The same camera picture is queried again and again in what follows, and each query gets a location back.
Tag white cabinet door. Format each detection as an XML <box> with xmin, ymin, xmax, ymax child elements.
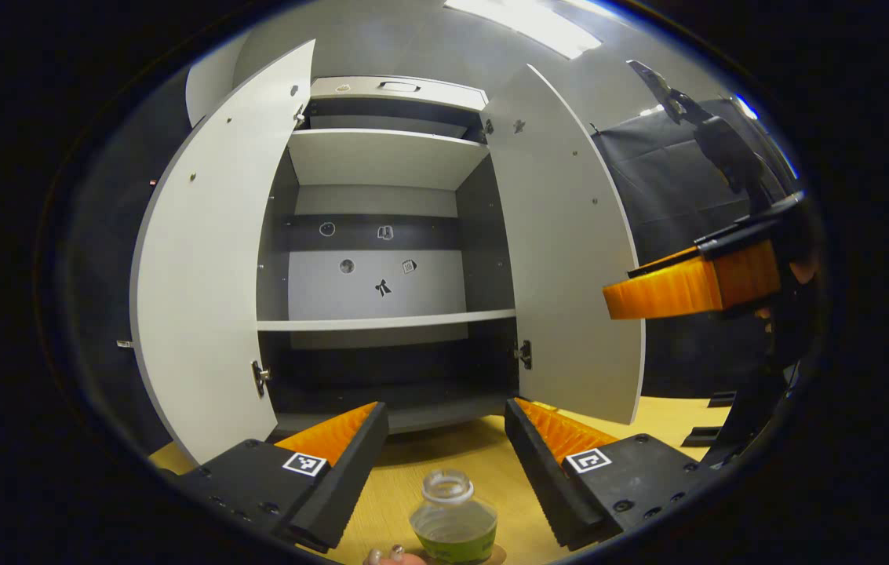
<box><xmin>130</xmin><ymin>39</ymin><xmax>317</xmax><ymax>465</ymax></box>
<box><xmin>479</xmin><ymin>64</ymin><xmax>647</xmax><ymax>425</ymax></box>

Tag white drawer with black handle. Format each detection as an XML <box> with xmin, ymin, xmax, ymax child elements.
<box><xmin>309</xmin><ymin>75</ymin><xmax>490</xmax><ymax>112</ymax></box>

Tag long ceiling light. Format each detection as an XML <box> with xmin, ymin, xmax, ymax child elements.
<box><xmin>444</xmin><ymin>0</ymin><xmax>603</xmax><ymax>60</ymax></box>

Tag green label clear bottle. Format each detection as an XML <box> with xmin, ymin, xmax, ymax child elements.
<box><xmin>410</xmin><ymin>468</ymin><xmax>498</xmax><ymax>565</ymax></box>

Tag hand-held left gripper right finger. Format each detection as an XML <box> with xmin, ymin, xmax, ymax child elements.
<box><xmin>504</xmin><ymin>396</ymin><xmax>720</xmax><ymax>550</ymax></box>

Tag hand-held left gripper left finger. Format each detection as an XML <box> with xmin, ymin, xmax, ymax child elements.
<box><xmin>177</xmin><ymin>402</ymin><xmax>390</xmax><ymax>552</ymax></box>

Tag black backdrop cloth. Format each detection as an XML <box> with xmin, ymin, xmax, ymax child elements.
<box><xmin>71</xmin><ymin>71</ymin><xmax>802</xmax><ymax>456</ymax></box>

